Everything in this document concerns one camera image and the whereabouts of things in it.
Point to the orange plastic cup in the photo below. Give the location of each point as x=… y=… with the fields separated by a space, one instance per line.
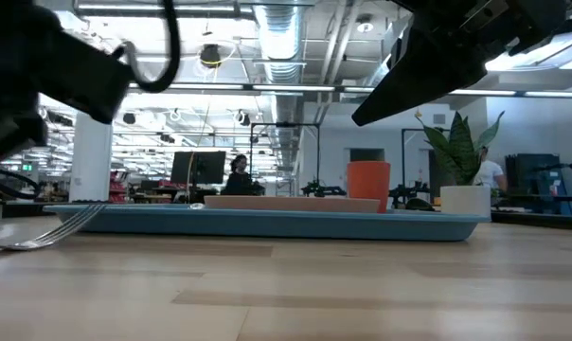
x=369 y=180

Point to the white square column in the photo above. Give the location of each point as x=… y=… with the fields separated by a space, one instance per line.
x=92 y=161

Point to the red storage bins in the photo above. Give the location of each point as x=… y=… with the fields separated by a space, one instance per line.
x=118 y=187

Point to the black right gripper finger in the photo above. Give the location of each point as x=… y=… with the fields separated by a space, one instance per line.
x=428 y=76

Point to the person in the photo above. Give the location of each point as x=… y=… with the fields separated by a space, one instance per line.
x=238 y=182
x=492 y=174

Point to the blue machine cabinet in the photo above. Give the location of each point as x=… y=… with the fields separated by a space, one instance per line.
x=539 y=182

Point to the black computer monitor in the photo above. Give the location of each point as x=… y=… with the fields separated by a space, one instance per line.
x=198 y=167

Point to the green snake plant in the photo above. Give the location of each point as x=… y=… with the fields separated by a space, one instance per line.
x=459 y=151

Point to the background black robot arm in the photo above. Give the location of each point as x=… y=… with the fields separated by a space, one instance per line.
x=324 y=190

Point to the black metal frame stand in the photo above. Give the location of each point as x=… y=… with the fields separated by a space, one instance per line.
x=284 y=125
x=403 y=156

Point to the white plant pot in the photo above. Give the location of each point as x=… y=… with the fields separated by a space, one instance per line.
x=466 y=200

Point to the blue plastic tray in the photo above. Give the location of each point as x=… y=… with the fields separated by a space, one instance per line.
x=267 y=226

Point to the silver ventilation duct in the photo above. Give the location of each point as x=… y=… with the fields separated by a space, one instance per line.
x=281 y=42

